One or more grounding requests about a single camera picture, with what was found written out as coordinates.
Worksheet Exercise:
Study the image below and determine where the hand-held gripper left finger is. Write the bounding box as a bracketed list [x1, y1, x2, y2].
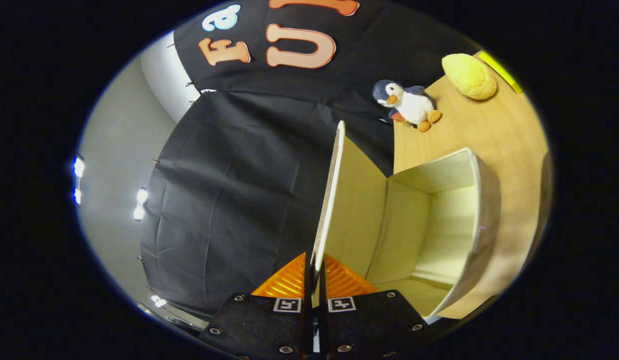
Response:
[197, 252, 313, 360]

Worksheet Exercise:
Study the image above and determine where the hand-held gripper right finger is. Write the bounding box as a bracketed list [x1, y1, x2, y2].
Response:
[319, 254, 431, 360]

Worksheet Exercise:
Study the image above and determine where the beige fabric storage box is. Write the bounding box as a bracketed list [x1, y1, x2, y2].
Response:
[309, 120, 503, 322]

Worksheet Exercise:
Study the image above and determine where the black backdrop cloth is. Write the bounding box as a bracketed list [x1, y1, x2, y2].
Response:
[139, 0, 483, 322]

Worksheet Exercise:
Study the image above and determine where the penguin plush toy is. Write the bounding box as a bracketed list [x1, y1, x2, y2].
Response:
[372, 79, 443, 133]

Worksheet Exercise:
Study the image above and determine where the yellow bun plush toy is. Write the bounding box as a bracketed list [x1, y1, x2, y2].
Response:
[441, 53, 499, 101]

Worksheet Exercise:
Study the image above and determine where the yellow book with red circle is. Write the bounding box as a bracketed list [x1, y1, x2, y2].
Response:
[477, 49, 524, 95]

